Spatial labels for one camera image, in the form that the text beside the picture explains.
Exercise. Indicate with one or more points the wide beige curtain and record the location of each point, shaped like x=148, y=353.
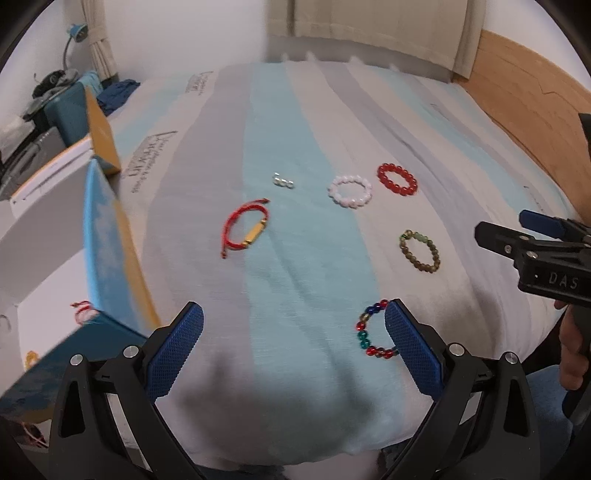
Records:
x=383, y=32

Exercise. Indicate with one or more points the tied beige curtain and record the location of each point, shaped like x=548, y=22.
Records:
x=99, y=41

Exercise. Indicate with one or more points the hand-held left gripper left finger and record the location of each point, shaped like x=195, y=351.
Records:
x=178, y=350

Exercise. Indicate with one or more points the white pearl earrings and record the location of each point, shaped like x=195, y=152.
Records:
x=283, y=181

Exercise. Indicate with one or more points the person's blue jeans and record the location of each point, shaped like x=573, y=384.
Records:
x=545, y=388

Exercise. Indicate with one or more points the grey suitcase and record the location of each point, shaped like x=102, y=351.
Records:
x=23, y=145

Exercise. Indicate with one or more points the light blue cloth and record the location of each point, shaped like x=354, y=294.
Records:
x=90, y=81

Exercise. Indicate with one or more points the blue desk lamp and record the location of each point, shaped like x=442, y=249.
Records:
x=76, y=32

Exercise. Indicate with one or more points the teal suitcase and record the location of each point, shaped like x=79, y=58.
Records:
x=69, y=113

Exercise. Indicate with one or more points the white cardboard box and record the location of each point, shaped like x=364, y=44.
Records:
x=46, y=230

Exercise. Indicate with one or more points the striped bed sheet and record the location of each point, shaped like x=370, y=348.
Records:
x=300, y=277

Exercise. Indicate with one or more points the person's right hand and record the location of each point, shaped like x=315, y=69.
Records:
x=571, y=355

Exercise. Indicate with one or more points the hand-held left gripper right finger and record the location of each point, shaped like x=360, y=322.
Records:
x=411, y=350

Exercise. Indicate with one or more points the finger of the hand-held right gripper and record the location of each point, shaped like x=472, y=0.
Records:
x=540, y=220
x=503, y=240

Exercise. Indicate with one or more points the dark blue clothes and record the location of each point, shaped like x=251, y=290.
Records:
x=115, y=95

